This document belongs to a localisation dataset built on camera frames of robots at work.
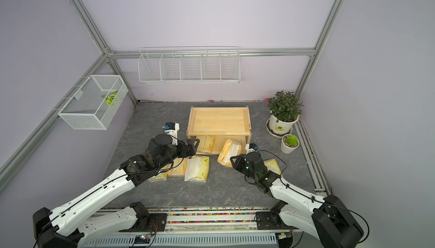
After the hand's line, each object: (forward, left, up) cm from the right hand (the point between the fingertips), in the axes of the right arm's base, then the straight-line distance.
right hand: (230, 158), depth 84 cm
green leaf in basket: (+22, +58, +21) cm, 66 cm away
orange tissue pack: (+9, +12, -3) cm, 16 cm away
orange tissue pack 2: (+4, 0, +1) cm, 4 cm away
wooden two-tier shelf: (+12, +8, +11) cm, 18 cm away
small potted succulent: (+8, -32, 0) cm, 33 cm away
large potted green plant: (+23, -30, +11) cm, 39 cm away
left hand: (+1, +17, +14) cm, 22 cm away
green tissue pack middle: (-4, +16, -4) cm, 17 cm away
